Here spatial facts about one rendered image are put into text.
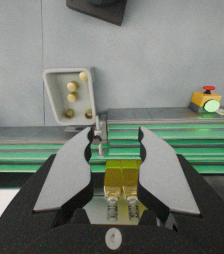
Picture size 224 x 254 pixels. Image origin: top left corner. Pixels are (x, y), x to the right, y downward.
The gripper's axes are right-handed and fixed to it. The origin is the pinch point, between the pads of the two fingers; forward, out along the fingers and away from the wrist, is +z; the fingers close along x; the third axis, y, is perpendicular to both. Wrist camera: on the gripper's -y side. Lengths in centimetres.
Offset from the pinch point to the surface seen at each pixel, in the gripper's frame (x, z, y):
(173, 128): 20.7, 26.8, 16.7
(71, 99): -18.6, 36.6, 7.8
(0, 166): -51, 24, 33
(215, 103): 37, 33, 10
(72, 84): -17.0, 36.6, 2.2
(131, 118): 5.8, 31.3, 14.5
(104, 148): -5.2, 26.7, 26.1
